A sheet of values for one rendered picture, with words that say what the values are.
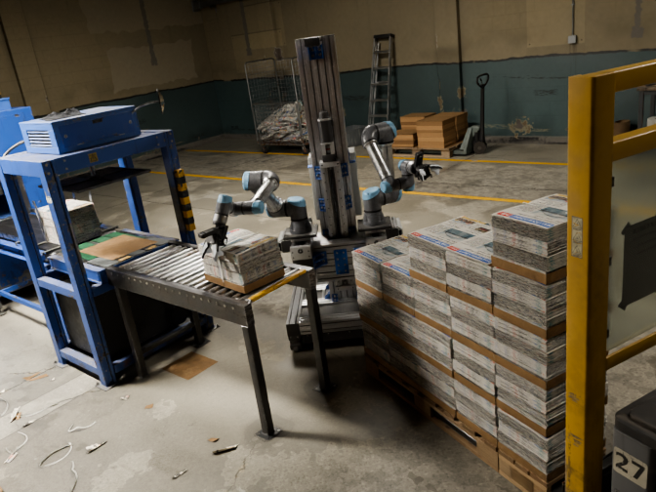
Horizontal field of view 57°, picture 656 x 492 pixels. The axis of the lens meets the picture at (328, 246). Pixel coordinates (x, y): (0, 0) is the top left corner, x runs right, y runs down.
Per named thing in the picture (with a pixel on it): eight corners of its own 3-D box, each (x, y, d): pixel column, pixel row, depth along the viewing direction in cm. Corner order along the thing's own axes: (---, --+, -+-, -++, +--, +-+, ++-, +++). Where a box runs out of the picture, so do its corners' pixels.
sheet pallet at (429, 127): (474, 145, 971) (472, 110, 952) (449, 158, 913) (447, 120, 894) (411, 144, 1047) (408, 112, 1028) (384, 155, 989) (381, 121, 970)
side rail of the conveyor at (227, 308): (255, 323, 312) (251, 303, 308) (247, 328, 308) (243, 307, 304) (115, 281, 397) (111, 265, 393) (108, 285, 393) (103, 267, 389)
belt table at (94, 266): (182, 250, 435) (179, 237, 431) (102, 284, 389) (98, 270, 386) (128, 239, 479) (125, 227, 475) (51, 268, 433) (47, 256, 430)
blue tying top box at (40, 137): (142, 134, 412) (135, 104, 405) (60, 154, 370) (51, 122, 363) (106, 134, 441) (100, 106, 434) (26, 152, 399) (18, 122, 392)
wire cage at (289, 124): (333, 145, 1133) (321, 52, 1075) (304, 156, 1075) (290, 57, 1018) (286, 144, 1209) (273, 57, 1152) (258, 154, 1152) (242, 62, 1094)
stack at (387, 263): (414, 350, 397) (403, 232, 370) (555, 440, 299) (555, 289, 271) (365, 371, 381) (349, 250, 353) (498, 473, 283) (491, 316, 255)
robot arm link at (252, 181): (291, 220, 404) (261, 184, 355) (270, 221, 408) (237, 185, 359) (292, 203, 408) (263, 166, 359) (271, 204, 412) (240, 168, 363)
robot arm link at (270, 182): (287, 184, 367) (262, 220, 326) (270, 184, 370) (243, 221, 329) (283, 165, 361) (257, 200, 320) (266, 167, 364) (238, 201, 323)
